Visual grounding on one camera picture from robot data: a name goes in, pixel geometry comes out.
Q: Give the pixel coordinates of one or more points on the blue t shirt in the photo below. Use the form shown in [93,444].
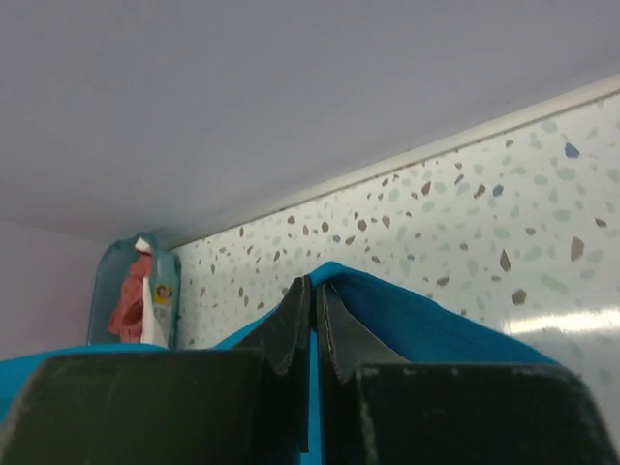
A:
[412,325]

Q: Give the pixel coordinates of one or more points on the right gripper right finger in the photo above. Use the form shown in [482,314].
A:
[379,408]

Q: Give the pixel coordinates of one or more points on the salmon pink t shirt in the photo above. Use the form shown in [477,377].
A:
[126,319]

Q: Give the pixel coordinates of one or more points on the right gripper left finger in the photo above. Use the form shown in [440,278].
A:
[244,405]

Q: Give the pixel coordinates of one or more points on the teal plastic laundry basket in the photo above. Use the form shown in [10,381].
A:
[161,291]

